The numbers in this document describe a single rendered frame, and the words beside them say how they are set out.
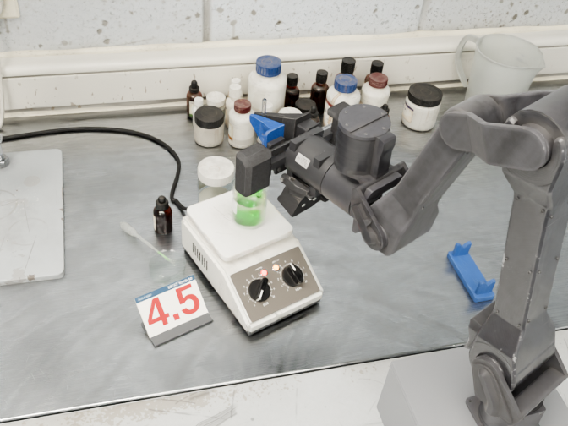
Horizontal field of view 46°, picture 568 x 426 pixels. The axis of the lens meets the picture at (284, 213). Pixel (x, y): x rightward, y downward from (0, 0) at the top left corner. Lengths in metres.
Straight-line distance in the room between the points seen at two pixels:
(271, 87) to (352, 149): 0.55
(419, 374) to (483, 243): 0.39
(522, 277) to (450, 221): 0.55
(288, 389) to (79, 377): 0.27
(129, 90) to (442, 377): 0.80
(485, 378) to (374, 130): 0.28
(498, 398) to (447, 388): 0.11
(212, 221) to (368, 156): 0.33
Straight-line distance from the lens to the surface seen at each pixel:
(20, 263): 1.07
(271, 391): 0.91
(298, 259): 0.98
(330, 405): 0.91
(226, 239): 0.96
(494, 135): 0.56
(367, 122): 0.73
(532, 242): 0.62
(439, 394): 0.82
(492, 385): 0.72
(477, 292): 1.06
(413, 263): 1.10
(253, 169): 0.78
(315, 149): 0.81
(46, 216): 1.13
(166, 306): 0.96
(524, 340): 0.70
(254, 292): 0.94
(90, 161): 1.24
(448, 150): 0.64
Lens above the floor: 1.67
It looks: 43 degrees down
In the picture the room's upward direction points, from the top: 6 degrees clockwise
